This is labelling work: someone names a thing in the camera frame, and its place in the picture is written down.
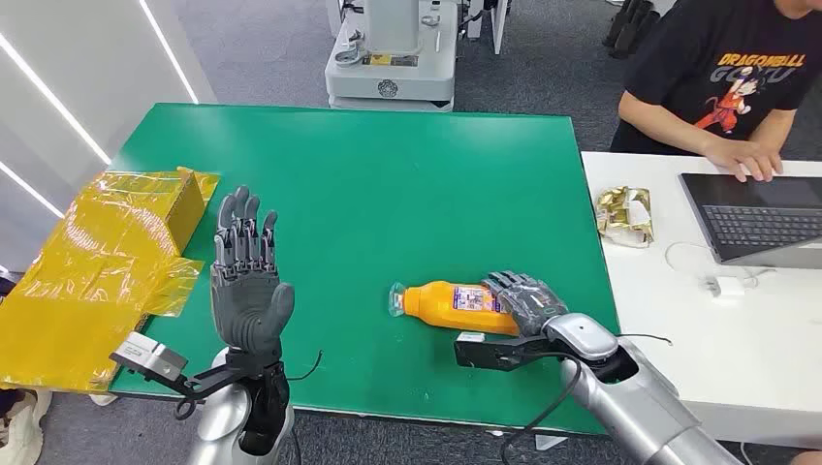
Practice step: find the person's right forearm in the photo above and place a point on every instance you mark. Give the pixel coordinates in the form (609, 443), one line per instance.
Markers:
(661, 125)

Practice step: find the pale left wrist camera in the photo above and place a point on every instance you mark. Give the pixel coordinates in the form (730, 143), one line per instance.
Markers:
(151, 356)

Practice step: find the person's right hand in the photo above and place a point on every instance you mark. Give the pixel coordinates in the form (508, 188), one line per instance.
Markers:
(745, 157)

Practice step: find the crumpled gold wrapper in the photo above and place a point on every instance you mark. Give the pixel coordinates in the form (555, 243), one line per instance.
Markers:
(623, 215)

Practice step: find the white power adapter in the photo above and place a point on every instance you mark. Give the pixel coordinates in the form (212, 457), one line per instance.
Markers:
(726, 286)

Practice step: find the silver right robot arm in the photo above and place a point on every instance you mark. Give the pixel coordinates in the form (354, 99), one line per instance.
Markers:
(642, 404)

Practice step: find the white shoe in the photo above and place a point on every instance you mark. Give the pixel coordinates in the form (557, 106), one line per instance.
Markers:
(22, 430)

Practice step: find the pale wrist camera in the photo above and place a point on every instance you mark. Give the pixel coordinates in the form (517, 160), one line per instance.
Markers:
(488, 353)
(151, 356)

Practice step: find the green table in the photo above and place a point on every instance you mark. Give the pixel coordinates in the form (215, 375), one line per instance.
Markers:
(385, 192)

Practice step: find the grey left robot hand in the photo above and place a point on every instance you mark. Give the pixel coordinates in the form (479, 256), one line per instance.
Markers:
(247, 301)

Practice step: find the person's left forearm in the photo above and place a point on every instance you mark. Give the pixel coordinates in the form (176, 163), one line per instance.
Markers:
(778, 131)

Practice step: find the person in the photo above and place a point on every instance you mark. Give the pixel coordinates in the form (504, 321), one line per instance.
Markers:
(713, 58)

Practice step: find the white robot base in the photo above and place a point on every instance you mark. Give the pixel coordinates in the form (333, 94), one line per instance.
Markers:
(392, 64)

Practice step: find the black chair base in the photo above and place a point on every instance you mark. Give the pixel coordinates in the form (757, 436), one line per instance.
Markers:
(632, 29)

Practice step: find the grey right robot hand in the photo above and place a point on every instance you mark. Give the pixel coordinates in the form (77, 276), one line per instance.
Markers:
(530, 301)

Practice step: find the white table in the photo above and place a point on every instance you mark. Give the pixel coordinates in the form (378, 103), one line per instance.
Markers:
(693, 359)

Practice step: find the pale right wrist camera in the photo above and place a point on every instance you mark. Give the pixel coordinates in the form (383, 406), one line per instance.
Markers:
(488, 353)

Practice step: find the dark grey laptop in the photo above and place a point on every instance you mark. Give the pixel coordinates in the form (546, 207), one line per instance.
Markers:
(758, 224)

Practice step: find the yellow taped cardboard box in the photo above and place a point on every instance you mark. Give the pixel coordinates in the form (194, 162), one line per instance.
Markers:
(83, 282)

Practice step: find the orange bottle with clear cap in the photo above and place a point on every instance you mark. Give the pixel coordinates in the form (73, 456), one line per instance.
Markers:
(436, 308)

